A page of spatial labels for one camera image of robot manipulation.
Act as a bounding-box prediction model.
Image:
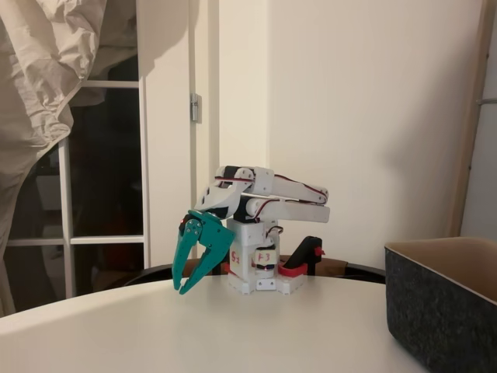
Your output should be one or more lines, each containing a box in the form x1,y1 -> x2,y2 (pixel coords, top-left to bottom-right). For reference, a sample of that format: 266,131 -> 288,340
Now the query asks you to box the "dark grey felt bin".
384,236 -> 497,373

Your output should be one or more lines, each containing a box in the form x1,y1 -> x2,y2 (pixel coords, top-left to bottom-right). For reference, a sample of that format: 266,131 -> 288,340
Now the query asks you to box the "yellow F3 tape label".
252,250 -> 276,268

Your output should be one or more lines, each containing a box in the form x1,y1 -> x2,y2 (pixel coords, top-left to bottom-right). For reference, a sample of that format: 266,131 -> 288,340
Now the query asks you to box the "white glazed door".
5,0 -> 195,312

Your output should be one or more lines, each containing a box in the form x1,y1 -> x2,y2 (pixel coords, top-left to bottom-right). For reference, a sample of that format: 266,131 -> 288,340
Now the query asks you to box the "metal door hinge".
189,92 -> 203,124

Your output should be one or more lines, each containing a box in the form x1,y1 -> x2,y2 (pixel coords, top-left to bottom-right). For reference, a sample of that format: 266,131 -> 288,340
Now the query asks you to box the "dark curved chair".
123,254 -> 388,291

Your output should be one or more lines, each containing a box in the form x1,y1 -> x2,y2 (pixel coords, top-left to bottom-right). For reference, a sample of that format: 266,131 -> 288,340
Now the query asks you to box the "beige crumpled curtain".
0,0 -> 139,318

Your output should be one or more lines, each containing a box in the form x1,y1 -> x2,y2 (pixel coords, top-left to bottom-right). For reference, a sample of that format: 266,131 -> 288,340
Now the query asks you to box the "wood framed frosted panel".
448,0 -> 497,239

